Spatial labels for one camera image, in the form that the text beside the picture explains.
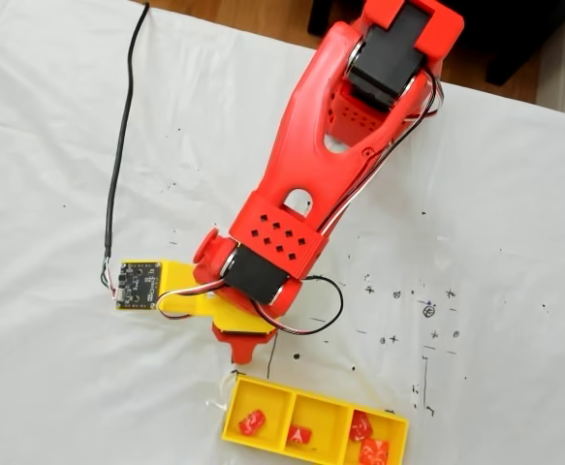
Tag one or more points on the red cherry candy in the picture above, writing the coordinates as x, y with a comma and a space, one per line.
361, 425
300, 434
251, 421

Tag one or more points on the yellow three-compartment box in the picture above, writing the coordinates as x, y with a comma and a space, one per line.
243, 441

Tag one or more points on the camera board on yellow mount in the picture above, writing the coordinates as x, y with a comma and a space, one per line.
139, 286

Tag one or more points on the orange candy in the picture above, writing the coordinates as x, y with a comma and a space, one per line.
373, 451

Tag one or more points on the white plastic table cover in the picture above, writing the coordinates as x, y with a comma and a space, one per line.
69, 194

